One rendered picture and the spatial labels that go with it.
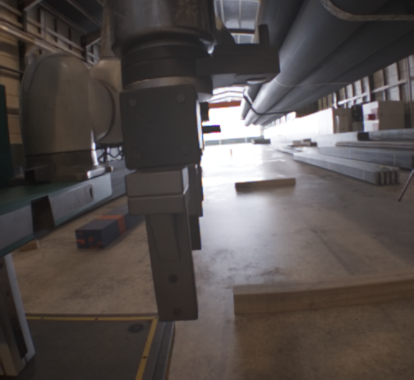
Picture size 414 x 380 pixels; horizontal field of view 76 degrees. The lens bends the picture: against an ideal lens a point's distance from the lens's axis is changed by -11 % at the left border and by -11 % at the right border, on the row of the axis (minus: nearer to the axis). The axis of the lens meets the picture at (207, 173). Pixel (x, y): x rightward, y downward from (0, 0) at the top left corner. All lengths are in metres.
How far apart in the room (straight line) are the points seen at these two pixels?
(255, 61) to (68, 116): 0.46
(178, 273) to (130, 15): 0.18
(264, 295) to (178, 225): 1.22
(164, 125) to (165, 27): 0.07
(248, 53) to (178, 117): 0.08
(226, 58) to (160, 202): 0.12
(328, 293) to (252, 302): 0.34
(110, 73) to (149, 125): 0.60
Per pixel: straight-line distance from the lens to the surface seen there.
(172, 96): 0.19
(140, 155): 0.19
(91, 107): 0.67
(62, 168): 0.62
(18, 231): 0.42
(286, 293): 1.39
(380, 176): 4.58
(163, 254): 0.18
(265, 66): 0.23
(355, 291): 1.48
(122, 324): 0.86
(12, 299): 0.75
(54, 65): 0.66
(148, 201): 0.15
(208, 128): 0.48
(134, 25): 0.23
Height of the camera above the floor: 0.77
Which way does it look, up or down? 6 degrees down
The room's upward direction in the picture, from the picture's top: 5 degrees counter-clockwise
